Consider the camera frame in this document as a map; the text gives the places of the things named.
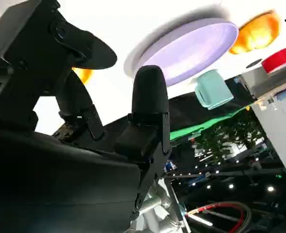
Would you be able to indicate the orange white toy bread roll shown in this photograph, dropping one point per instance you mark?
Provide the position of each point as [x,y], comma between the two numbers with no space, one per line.
[84,75]
[257,34]

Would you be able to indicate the red cylindrical object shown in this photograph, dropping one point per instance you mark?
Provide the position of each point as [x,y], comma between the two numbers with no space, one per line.
[277,59]

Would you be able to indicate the lilac plate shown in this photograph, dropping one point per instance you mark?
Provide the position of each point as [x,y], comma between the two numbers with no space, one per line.
[189,53]

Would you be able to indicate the silver metal machine frame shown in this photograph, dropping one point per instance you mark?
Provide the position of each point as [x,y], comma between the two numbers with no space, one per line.
[155,208]

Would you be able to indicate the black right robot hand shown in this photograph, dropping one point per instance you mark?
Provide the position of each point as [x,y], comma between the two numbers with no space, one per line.
[36,174]

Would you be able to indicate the green leafy plant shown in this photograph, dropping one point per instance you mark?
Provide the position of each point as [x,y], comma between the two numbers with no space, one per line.
[232,138]

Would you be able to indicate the pale green mug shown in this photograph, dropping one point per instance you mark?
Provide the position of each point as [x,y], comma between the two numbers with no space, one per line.
[213,89]

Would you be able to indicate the white cabinet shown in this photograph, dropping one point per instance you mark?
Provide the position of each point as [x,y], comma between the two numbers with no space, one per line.
[281,131]

